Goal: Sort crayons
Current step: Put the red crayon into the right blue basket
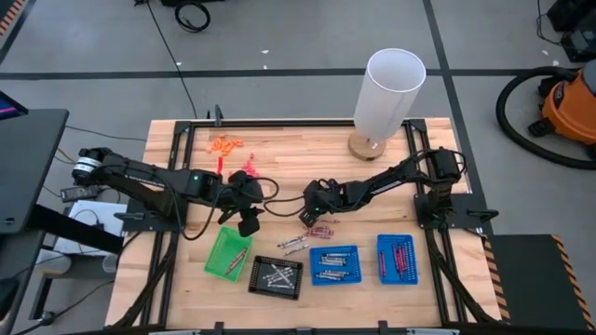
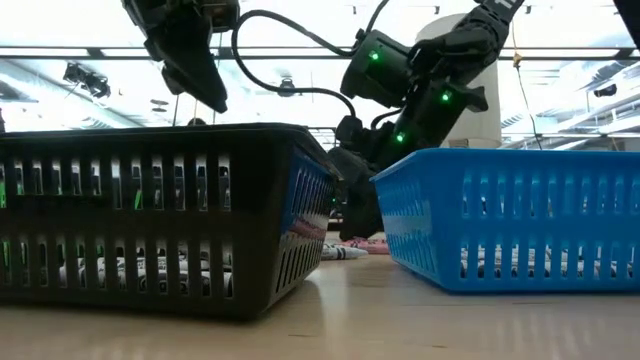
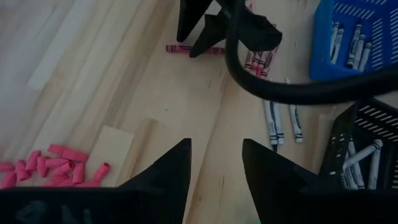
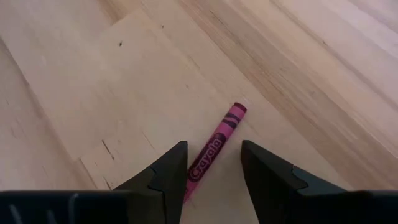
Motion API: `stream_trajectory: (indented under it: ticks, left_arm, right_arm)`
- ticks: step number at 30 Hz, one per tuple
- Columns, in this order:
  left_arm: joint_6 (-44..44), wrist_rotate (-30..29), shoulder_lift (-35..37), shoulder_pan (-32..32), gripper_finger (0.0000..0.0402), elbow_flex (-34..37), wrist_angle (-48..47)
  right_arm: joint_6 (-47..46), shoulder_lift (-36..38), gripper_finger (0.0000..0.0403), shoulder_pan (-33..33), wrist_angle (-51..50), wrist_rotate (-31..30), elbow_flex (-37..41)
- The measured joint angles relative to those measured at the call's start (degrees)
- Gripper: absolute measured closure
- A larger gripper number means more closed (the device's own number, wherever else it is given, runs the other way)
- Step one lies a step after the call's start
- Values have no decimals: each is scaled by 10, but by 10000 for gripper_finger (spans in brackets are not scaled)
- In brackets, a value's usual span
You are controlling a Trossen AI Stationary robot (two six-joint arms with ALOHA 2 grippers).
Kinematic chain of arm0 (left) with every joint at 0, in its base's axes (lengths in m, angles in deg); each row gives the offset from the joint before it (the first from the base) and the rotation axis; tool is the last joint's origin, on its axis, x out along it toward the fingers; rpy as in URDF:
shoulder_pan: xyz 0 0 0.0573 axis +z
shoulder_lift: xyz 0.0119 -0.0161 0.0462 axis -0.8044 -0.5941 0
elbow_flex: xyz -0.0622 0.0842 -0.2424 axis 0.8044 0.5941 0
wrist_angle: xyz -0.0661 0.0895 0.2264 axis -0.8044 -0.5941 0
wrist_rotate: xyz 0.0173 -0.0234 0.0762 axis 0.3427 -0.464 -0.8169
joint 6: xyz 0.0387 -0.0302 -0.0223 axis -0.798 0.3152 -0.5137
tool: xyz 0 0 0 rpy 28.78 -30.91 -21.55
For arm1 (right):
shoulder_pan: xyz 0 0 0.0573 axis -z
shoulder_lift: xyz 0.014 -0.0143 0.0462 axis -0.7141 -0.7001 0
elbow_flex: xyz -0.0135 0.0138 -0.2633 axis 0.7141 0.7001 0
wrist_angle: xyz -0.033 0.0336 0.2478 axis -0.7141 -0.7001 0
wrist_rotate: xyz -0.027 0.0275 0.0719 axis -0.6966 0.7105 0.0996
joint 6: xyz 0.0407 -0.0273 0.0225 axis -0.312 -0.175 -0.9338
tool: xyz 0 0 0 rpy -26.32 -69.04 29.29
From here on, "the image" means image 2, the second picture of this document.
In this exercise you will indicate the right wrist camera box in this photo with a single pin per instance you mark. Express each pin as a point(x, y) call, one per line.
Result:
point(350, 131)

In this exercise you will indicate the green plastic basket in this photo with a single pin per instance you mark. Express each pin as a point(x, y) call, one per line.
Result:
point(2, 195)

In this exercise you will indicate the black ceiling camera cluster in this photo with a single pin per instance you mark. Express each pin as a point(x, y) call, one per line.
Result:
point(87, 80)

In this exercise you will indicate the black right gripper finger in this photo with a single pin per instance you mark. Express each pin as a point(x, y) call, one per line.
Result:
point(360, 215)

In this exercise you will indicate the pink crayon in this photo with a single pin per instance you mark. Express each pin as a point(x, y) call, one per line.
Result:
point(372, 246)

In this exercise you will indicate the round dark ceiling device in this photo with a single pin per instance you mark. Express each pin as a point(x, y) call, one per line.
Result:
point(286, 84)

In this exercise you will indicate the blue plastic basket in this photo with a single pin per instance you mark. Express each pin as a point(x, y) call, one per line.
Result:
point(450, 175)

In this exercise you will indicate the black ceiling rail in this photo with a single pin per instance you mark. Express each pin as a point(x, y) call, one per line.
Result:
point(100, 52)

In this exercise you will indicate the white cylinder table lamp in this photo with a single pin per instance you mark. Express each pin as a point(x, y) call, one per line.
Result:
point(480, 125)

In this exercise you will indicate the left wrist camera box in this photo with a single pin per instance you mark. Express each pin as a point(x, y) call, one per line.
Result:
point(222, 17)

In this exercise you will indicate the dark ceiling fixture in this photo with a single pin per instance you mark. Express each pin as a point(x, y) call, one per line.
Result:
point(606, 91)

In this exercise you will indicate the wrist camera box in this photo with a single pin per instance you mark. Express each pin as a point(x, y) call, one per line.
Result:
point(222, 17)
point(350, 131)

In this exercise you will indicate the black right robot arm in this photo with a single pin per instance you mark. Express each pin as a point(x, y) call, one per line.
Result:
point(450, 50)

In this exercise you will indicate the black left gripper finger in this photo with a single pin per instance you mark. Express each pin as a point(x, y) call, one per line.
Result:
point(171, 86)
point(195, 70)

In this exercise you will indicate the black plastic basket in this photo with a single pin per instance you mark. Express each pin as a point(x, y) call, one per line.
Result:
point(250, 210)

